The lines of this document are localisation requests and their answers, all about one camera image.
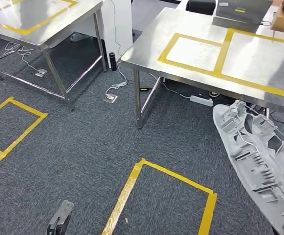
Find white office desk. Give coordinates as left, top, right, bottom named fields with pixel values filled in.
left=71, top=0, right=133, bottom=70

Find dark left robot hand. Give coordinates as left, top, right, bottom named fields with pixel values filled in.
left=46, top=199, right=75, bottom=235

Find black bottle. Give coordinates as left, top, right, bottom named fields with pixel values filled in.
left=108, top=51, right=117, bottom=71

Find white power strip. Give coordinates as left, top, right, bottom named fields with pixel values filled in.
left=190, top=95, right=214, bottom=107

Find white tangled cables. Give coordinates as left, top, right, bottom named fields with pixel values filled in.
left=0, top=42, right=39, bottom=72

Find stainless steel table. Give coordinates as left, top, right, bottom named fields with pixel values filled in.
left=0, top=0, right=107, bottom=112

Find stainless steel workbench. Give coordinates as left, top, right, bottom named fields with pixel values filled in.
left=121, top=7, right=284, bottom=129

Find grey plastic wheel hubcap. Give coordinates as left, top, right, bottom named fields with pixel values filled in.
left=212, top=99, right=284, bottom=235

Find grey laptop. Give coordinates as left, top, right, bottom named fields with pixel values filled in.
left=215, top=0, right=273, bottom=26

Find white cable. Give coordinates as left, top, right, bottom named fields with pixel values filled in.
left=105, top=61, right=128, bottom=98

